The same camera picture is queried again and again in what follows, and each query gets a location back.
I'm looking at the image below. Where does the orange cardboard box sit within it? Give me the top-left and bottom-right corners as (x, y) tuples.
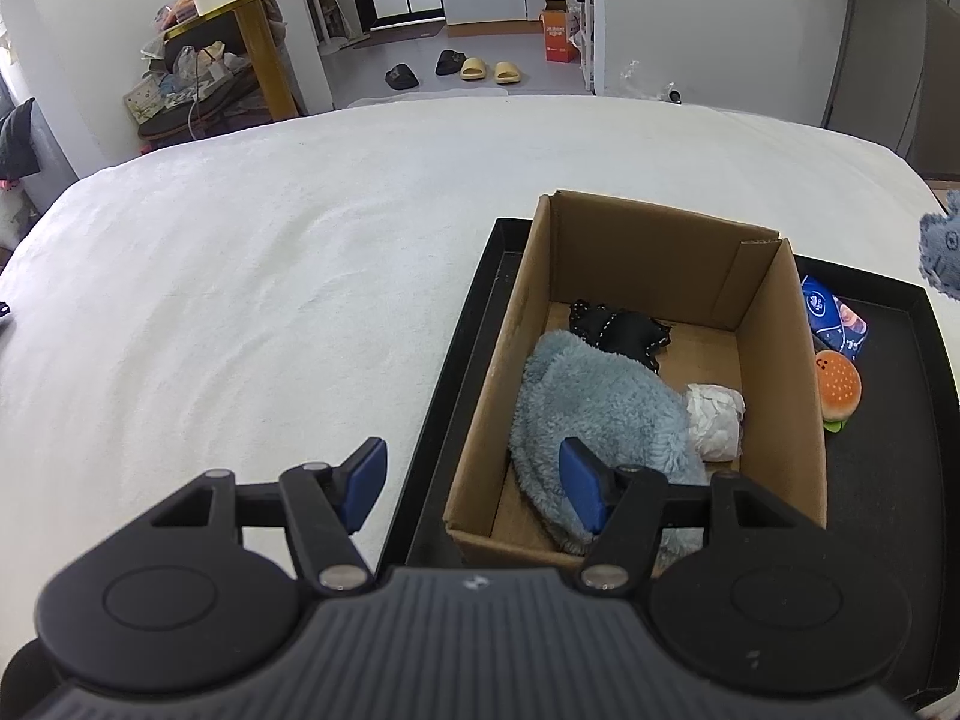
(541, 0), (581, 64)

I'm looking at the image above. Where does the burger squishy toy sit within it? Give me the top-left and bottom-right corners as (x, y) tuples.
(814, 349), (863, 433)

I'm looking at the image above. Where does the cluttered chair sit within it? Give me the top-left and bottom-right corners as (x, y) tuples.
(123, 40), (265, 140)

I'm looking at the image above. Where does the small grey-blue cloth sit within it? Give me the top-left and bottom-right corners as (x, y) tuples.
(918, 191), (960, 292)

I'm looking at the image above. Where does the pile of colourful packets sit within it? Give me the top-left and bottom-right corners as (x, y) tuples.
(153, 0), (200, 32)

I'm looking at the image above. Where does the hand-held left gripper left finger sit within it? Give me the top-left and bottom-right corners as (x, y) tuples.
(150, 437), (389, 595)

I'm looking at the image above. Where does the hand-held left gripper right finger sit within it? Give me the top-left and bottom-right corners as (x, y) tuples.
(559, 436), (807, 595)

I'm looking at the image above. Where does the black dotted cloth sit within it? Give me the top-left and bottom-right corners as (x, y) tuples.
(568, 300), (674, 375)

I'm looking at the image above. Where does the white narrow shelf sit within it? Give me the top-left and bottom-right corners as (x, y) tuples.
(577, 0), (605, 95)

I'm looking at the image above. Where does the brown cardboard box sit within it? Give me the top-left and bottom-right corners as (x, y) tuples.
(442, 191), (828, 578)

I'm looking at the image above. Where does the blue tissue packet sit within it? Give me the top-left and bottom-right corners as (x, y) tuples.
(799, 274), (871, 362)

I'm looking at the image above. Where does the dark cushion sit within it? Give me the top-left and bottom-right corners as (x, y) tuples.
(0, 97), (39, 178)

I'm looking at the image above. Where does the brown door mat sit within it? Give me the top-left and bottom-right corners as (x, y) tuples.
(372, 20), (449, 39)

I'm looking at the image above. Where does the yellow round table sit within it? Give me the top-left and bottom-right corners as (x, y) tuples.
(163, 0), (356, 122)

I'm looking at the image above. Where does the grey upright board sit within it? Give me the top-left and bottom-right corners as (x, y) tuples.
(821, 0), (960, 182)

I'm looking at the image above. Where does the white soft wad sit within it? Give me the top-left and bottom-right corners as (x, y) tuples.
(682, 382), (747, 463)

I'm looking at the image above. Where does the black shallow tray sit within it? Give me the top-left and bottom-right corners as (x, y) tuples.
(379, 217), (960, 713)

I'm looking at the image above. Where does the fluffy light blue cloth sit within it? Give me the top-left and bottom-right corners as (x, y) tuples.
(508, 329), (710, 558)

